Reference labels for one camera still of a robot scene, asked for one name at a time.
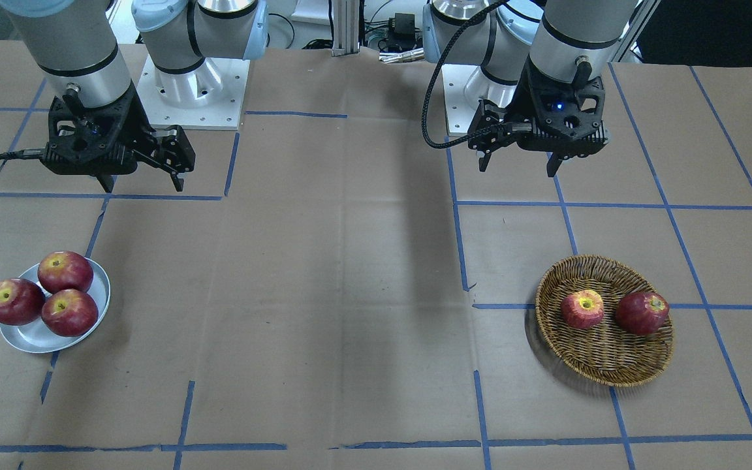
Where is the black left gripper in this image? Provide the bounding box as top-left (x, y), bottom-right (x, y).
top-left (468, 57), bottom-right (610, 178)

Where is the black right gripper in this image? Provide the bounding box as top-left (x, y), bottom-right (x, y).
top-left (41, 84), bottom-right (196, 194)

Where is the red apple with yellow top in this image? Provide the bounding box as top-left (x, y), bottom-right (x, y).
top-left (561, 289), bottom-right (604, 330)

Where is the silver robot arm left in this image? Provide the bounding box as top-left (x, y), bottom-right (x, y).
top-left (420, 1), bottom-right (638, 178)

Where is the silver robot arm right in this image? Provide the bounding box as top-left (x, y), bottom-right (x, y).
top-left (0, 1), bottom-right (268, 193)

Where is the red apple plate back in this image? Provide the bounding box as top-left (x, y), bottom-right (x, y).
top-left (38, 251), bottom-right (95, 294)

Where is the red apple plate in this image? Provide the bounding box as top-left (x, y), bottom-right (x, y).
top-left (38, 251), bottom-right (95, 294)
top-left (40, 289), bottom-right (99, 338)
top-left (0, 279), bottom-right (46, 325)

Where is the red apple plate front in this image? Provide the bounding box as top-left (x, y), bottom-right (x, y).
top-left (40, 289), bottom-right (99, 338)

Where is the light blue plate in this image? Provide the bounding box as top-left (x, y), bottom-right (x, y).
top-left (0, 258), bottom-right (112, 354)

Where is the dark red apple in basket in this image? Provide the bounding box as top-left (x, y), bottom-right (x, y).
top-left (614, 292), bottom-right (670, 336)

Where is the woven wicker basket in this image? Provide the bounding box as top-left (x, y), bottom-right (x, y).
top-left (535, 254), bottom-right (675, 387)

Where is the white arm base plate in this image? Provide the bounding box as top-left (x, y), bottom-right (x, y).
top-left (441, 65), bottom-right (517, 137)
top-left (136, 57), bottom-right (253, 131)

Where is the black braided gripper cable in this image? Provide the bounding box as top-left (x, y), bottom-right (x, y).
top-left (421, 0), bottom-right (514, 150)

